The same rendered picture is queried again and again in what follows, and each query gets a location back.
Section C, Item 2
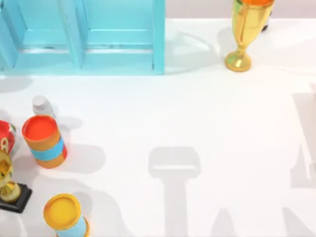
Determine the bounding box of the tall gold trophy cup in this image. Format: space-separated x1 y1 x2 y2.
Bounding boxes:
224 0 276 73

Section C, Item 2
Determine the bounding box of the orange can with blue band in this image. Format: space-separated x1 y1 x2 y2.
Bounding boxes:
21 115 68 169

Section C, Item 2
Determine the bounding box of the red and white can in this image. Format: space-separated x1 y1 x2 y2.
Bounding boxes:
0 120 17 156

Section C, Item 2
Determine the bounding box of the light blue rack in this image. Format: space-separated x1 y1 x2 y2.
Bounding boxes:
0 0 165 76

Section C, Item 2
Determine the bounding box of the white bottle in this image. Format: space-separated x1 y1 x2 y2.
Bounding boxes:
31 95 57 120

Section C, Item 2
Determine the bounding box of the gold trophy on black base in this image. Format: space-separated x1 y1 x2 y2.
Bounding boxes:
0 149 33 214

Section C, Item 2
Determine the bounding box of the yellow-lidded can with blue band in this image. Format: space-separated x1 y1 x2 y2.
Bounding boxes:
43 194 90 237

